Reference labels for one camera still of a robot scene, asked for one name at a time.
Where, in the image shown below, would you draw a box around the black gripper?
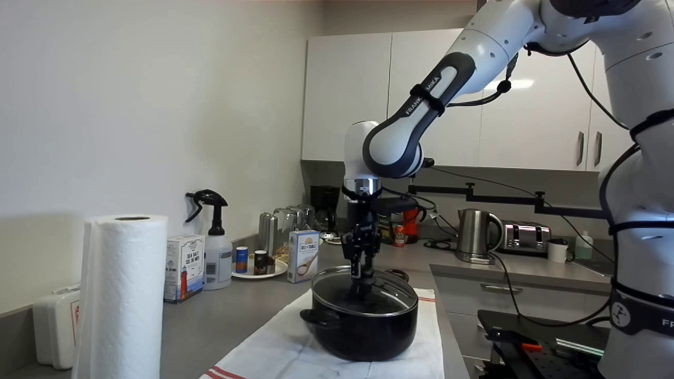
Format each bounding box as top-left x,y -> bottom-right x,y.
341,175 -> 381,301

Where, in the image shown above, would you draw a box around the glass pot lid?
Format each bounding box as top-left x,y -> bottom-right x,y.
312,272 -> 420,316

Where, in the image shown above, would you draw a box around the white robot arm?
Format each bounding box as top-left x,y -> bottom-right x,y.
344,0 -> 674,379

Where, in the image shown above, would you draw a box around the black cooking pot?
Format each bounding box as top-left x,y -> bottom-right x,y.
299,267 -> 420,363

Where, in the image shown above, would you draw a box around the red moka pot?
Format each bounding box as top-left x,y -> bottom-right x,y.
402,209 -> 420,245

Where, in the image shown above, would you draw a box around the white orange carton box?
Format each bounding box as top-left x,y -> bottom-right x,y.
287,229 -> 321,283

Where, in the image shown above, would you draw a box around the black coffee machine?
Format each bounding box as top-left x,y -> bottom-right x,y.
309,185 -> 338,231

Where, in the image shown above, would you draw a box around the white plate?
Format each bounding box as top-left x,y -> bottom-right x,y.
229,259 -> 291,283

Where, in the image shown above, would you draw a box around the steel grinder right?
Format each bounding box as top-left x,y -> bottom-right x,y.
283,207 -> 302,242

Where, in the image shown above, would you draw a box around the steel grinder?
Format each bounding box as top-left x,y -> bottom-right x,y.
283,207 -> 302,242
259,212 -> 278,255

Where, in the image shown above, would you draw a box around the small dark jar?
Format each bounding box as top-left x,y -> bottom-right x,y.
255,248 -> 267,276

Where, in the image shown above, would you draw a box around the steel grinder left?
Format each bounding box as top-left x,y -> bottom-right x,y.
259,212 -> 278,255

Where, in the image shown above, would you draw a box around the white kitchen cloth red stripes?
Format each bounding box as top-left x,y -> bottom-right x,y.
199,289 -> 445,379

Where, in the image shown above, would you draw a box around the stainless electric kettle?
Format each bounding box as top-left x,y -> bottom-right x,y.
457,209 -> 503,265

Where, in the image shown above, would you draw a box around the spray bottle black trigger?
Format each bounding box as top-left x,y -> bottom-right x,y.
186,189 -> 234,290

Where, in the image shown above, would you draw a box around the silver toaster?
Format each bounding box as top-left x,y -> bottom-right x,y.
501,222 -> 551,255

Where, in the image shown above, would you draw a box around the white red carton box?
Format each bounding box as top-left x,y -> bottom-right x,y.
165,236 -> 205,304

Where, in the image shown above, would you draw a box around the white mug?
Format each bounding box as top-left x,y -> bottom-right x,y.
547,242 -> 568,264

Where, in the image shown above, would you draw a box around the white paper towel roll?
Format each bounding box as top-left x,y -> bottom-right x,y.
73,215 -> 166,379

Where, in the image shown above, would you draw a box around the white first aid box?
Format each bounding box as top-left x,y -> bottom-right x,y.
32,287 -> 80,370

